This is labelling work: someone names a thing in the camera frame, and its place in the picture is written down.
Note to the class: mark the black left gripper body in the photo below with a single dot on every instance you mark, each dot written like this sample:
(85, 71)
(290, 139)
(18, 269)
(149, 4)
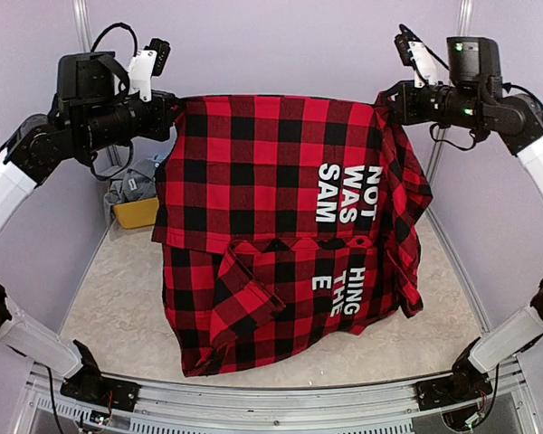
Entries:
(154, 125)

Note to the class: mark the right aluminium corner post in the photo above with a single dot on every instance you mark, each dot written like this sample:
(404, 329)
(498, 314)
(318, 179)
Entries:
(463, 29)

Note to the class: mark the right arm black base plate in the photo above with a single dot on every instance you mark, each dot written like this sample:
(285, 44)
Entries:
(449, 390)

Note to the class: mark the aluminium corner post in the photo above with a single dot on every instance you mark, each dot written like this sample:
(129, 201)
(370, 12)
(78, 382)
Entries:
(82, 23)
(463, 29)

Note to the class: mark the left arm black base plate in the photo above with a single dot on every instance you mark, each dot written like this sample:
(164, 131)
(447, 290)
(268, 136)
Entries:
(106, 392)

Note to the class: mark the yellow plastic basket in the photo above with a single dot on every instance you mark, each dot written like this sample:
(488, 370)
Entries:
(138, 214)

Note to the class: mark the red black plaid shirt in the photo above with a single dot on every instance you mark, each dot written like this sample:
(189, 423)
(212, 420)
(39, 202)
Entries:
(284, 219)

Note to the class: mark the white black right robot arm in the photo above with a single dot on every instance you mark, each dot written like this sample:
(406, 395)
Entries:
(476, 99)

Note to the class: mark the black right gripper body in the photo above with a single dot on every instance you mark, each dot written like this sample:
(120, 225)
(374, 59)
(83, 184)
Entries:
(416, 110)

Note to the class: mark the grey button shirt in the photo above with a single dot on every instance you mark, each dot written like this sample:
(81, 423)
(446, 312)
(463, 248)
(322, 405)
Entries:
(134, 183)

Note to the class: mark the aluminium front frame rail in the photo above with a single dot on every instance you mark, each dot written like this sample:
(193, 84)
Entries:
(175, 407)

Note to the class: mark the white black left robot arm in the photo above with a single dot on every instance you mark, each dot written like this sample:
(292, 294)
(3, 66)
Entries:
(98, 103)

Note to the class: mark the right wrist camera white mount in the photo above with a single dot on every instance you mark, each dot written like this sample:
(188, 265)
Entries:
(415, 54)

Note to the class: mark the left aluminium corner post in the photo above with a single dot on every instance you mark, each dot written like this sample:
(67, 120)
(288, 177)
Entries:
(82, 23)

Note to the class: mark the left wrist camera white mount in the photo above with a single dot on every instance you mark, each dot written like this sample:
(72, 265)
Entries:
(146, 64)

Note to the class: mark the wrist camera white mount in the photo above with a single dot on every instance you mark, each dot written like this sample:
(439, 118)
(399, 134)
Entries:
(146, 64)
(415, 54)

